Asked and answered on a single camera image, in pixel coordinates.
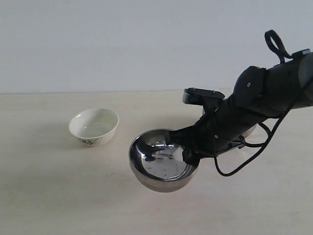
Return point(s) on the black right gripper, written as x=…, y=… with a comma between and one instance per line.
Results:
x=215, y=130

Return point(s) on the smooth stainless steel bowl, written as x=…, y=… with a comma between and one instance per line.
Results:
x=158, y=164

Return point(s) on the white ceramic patterned bowl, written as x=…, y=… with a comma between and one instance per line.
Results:
x=94, y=126

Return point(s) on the ribbed stainless steel bowl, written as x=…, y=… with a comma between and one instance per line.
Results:
x=249, y=132

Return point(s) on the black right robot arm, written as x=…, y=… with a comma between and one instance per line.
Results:
x=258, y=94

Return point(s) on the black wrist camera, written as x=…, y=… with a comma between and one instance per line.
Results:
x=202, y=97

